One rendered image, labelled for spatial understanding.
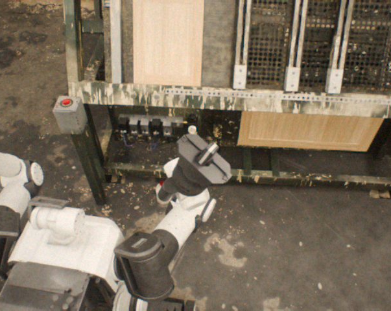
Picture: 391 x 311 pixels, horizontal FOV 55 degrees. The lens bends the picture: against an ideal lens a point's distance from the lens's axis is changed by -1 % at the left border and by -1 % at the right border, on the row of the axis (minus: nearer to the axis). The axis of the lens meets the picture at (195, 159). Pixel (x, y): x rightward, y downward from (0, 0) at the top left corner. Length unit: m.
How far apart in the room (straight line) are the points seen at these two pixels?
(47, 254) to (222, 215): 1.74
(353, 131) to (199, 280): 1.39
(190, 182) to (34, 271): 0.45
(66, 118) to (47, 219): 1.16
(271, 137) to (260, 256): 0.80
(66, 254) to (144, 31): 1.42
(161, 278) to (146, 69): 1.39
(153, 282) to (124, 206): 1.74
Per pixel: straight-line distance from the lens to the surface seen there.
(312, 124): 2.57
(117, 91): 2.15
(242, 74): 2.05
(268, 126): 2.54
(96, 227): 1.03
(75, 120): 2.04
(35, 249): 1.04
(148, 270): 0.96
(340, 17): 2.13
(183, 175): 0.80
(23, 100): 3.70
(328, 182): 2.72
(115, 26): 2.14
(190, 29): 2.10
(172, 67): 2.11
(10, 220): 1.13
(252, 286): 2.41
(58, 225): 0.93
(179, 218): 1.08
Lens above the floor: 2.23
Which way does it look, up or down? 51 degrees down
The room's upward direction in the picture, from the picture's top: straight up
